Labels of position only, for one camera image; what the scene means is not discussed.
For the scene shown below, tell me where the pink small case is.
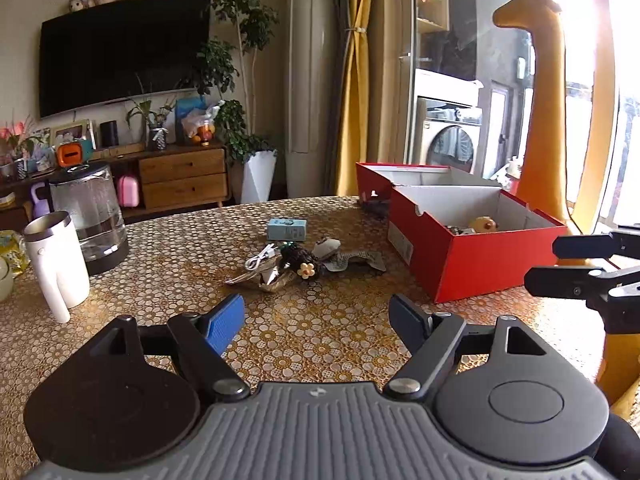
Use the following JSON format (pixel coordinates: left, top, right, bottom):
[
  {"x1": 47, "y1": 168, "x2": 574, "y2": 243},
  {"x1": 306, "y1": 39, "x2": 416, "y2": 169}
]
[{"x1": 116, "y1": 174, "x2": 140, "y2": 208}]

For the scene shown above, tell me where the white standing air conditioner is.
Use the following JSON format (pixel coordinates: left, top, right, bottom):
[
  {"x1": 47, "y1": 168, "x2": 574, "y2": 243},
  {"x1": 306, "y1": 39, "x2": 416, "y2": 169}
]
[{"x1": 285, "y1": 0, "x2": 336, "y2": 198}]

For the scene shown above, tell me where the wooden tv cabinet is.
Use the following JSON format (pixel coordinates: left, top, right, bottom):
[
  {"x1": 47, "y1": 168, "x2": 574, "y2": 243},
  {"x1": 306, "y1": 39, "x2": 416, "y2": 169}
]
[{"x1": 1, "y1": 141, "x2": 231, "y2": 232}]

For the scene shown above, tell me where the purple kettlebell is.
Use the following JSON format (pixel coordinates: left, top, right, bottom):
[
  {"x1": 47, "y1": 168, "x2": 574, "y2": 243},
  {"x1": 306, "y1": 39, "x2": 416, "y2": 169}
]
[{"x1": 30, "y1": 182, "x2": 51, "y2": 219}]

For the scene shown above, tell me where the orange giraffe statue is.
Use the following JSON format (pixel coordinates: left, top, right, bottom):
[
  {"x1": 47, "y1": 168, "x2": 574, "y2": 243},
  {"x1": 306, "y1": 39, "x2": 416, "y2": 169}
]
[{"x1": 492, "y1": 0, "x2": 639, "y2": 417}]

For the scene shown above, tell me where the tall plant in white pot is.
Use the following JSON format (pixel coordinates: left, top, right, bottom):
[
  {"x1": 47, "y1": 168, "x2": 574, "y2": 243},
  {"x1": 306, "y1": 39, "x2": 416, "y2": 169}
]
[{"x1": 194, "y1": 0, "x2": 279, "y2": 204}]

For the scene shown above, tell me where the black hair scrunchie with flower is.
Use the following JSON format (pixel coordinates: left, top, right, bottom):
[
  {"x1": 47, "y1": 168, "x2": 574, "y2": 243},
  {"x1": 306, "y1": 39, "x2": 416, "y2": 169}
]
[{"x1": 279, "y1": 242, "x2": 320, "y2": 281}]

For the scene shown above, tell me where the silver foil packet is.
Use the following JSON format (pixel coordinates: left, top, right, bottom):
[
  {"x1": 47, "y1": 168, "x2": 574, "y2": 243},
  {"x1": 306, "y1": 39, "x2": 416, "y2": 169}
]
[{"x1": 322, "y1": 250, "x2": 386, "y2": 273}]

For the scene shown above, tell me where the white charging cable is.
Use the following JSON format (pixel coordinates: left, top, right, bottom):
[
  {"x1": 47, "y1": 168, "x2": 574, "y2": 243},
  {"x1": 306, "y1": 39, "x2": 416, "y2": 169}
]
[{"x1": 244, "y1": 242, "x2": 278, "y2": 272}]

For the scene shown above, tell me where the light blue small box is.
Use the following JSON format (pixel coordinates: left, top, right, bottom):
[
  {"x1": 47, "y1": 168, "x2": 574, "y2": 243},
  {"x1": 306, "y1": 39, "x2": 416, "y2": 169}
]
[{"x1": 267, "y1": 218, "x2": 307, "y2": 242}]

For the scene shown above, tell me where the fruit bag on cabinet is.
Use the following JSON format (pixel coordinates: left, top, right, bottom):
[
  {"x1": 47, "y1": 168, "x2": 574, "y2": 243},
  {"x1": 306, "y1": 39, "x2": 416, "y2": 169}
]
[{"x1": 181, "y1": 100, "x2": 226, "y2": 146}]

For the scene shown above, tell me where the yellow round toy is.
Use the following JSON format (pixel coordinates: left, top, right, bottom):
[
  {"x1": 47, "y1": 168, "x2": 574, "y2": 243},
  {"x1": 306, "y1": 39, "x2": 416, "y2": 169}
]
[{"x1": 469, "y1": 216, "x2": 499, "y2": 233}]

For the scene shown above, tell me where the red cardboard shoe box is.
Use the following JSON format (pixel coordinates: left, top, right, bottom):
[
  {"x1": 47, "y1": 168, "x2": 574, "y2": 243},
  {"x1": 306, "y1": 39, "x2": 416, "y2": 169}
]
[{"x1": 356, "y1": 162, "x2": 565, "y2": 302}]

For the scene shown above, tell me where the glass electric kettle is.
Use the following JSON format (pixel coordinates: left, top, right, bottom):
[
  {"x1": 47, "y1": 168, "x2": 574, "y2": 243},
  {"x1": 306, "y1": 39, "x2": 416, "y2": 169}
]
[{"x1": 49, "y1": 162, "x2": 129, "y2": 275}]

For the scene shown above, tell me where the small plant in striped pot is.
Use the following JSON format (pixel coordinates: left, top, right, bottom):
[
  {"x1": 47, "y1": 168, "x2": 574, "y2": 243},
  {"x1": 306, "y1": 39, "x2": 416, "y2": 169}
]
[{"x1": 125, "y1": 98, "x2": 176, "y2": 152}]

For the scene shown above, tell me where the orange small radio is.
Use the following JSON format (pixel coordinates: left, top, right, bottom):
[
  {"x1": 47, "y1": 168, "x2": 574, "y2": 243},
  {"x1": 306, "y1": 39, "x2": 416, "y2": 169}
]
[{"x1": 56, "y1": 141, "x2": 85, "y2": 168}]

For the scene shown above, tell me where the black wall television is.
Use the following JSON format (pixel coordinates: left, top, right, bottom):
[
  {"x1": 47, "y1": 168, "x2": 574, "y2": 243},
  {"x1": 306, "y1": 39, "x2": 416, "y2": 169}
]
[{"x1": 38, "y1": 0, "x2": 210, "y2": 118}]

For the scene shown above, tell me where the white front-load washing machine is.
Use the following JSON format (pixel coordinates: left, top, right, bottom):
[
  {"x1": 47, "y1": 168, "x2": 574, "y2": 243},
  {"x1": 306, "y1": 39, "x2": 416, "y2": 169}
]
[{"x1": 409, "y1": 96, "x2": 483, "y2": 174}]

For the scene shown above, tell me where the white tumbler cup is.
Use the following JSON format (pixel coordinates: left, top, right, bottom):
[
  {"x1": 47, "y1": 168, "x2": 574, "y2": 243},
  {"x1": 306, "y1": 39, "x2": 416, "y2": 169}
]
[{"x1": 23, "y1": 211, "x2": 90, "y2": 324}]

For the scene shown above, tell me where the yellow curtain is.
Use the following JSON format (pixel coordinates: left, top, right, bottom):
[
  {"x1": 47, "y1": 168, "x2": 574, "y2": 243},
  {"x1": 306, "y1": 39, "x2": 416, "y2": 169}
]
[{"x1": 334, "y1": 0, "x2": 405, "y2": 196}]

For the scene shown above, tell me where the black crinkled packet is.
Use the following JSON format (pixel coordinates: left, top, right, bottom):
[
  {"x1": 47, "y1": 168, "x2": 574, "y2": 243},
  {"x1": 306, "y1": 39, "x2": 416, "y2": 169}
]
[{"x1": 224, "y1": 256, "x2": 297, "y2": 294}]

